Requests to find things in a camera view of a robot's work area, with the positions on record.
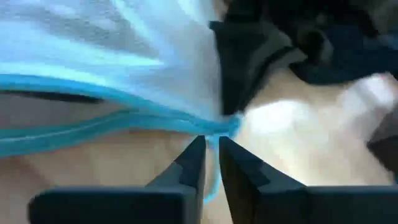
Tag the white mesh bag blue trim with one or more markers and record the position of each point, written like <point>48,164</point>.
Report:
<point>109,46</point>

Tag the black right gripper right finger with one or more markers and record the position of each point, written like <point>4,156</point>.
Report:
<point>295,205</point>

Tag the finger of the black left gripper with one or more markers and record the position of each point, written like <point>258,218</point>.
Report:
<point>236,62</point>

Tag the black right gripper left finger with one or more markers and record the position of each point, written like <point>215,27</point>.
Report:
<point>140,205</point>

